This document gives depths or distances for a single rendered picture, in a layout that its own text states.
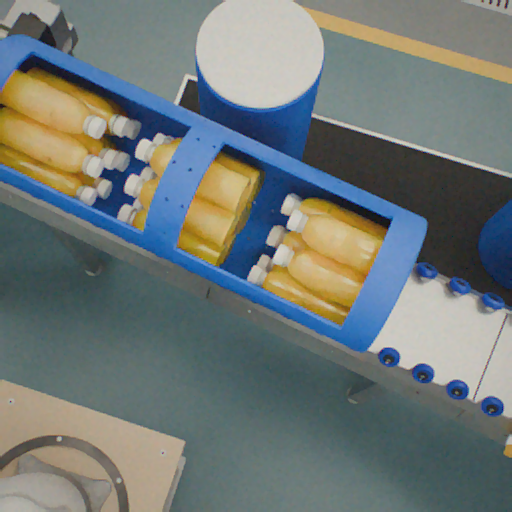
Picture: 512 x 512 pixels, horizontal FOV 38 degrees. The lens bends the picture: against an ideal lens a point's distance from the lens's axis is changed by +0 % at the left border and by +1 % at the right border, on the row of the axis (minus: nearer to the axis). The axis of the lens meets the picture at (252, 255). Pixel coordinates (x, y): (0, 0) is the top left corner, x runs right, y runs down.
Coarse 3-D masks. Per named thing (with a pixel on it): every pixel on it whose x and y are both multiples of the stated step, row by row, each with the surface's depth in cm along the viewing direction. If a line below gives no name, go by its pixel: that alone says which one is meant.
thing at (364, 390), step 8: (360, 384) 221; (368, 384) 204; (376, 384) 192; (352, 392) 232; (360, 392) 217; (368, 392) 210; (376, 392) 204; (384, 392) 198; (352, 400) 242; (360, 400) 232; (368, 400) 225
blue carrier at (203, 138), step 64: (0, 64) 136; (64, 64) 139; (192, 128) 135; (192, 192) 131; (320, 192) 150; (192, 256) 136; (256, 256) 156; (384, 256) 128; (320, 320) 134; (384, 320) 129
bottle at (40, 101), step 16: (16, 80) 138; (32, 80) 139; (0, 96) 139; (16, 96) 138; (32, 96) 137; (48, 96) 137; (64, 96) 138; (32, 112) 138; (48, 112) 137; (64, 112) 137; (80, 112) 138; (64, 128) 138; (80, 128) 139
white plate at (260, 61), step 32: (256, 0) 163; (288, 0) 163; (224, 32) 161; (256, 32) 161; (288, 32) 161; (224, 64) 159; (256, 64) 159; (288, 64) 159; (320, 64) 159; (224, 96) 157; (256, 96) 157; (288, 96) 157
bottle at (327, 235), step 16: (304, 224) 134; (320, 224) 133; (336, 224) 133; (304, 240) 135; (320, 240) 132; (336, 240) 132; (352, 240) 132; (368, 240) 132; (336, 256) 133; (352, 256) 132; (368, 256) 131; (368, 272) 133
